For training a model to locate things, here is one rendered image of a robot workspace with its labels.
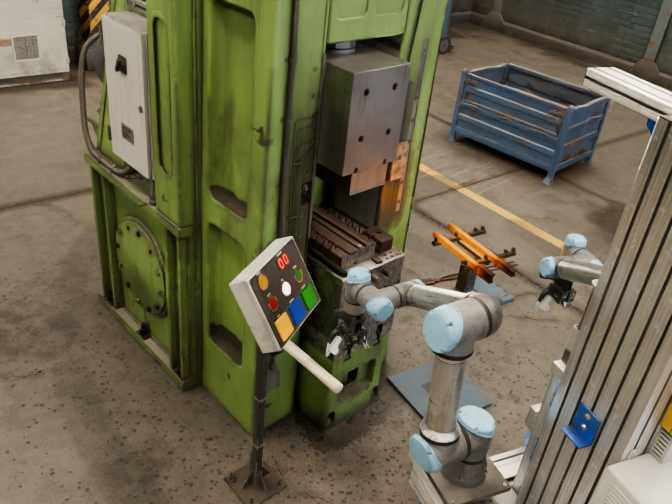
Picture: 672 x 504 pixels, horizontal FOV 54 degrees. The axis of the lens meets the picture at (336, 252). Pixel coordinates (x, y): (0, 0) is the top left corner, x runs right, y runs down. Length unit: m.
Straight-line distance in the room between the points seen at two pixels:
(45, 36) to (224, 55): 5.00
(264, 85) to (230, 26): 0.32
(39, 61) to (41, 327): 4.06
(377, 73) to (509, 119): 3.99
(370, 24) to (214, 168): 0.86
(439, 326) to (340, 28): 1.21
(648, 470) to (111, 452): 2.29
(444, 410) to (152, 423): 1.84
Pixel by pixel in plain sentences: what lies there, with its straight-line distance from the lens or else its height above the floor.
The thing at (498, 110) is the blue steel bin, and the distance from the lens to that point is 6.47.
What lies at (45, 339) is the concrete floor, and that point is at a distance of 3.97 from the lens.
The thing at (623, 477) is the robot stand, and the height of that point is 1.23.
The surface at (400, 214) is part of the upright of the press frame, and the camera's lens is 3.20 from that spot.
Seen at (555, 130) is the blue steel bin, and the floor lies 0.47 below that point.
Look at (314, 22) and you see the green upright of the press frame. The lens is 2.42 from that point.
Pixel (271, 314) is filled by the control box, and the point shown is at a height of 1.07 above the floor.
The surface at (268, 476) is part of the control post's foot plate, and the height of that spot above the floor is 0.01.
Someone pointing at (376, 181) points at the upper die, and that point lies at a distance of 2.71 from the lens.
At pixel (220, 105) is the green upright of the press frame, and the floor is 1.51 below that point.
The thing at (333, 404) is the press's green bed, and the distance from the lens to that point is 3.25.
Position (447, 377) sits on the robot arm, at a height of 1.27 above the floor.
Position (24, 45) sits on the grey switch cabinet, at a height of 0.41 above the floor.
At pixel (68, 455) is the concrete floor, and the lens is 3.34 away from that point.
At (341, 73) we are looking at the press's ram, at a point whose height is 1.75.
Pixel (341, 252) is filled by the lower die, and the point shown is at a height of 0.98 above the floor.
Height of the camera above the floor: 2.46
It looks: 32 degrees down
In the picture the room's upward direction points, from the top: 7 degrees clockwise
